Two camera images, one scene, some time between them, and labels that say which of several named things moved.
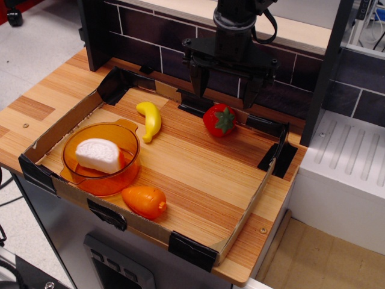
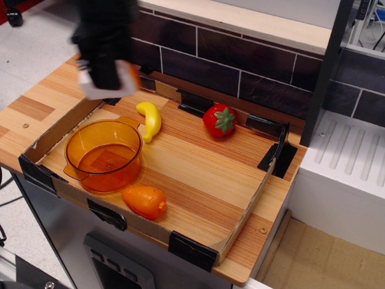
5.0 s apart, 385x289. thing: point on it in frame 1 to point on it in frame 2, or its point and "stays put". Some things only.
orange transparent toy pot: (124, 133) stays put
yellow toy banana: (153, 118) stays put
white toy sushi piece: (98, 154) to (129, 78)
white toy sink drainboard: (340, 184) stays put
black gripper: (232, 50) to (100, 47)
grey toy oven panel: (115, 269) stays put
